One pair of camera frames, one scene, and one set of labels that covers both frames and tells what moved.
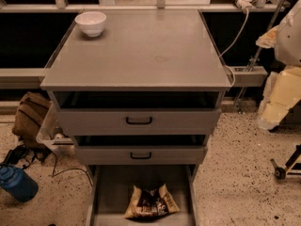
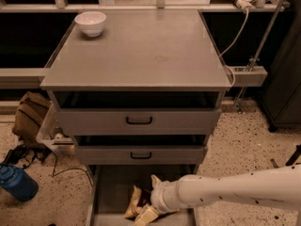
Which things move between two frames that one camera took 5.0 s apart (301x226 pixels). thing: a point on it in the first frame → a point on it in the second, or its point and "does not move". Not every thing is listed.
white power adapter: x=245 y=2 does not move
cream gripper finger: x=268 y=40 → x=148 y=216
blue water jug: x=17 y=184 does not move
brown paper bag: x=31 y=111 does not move
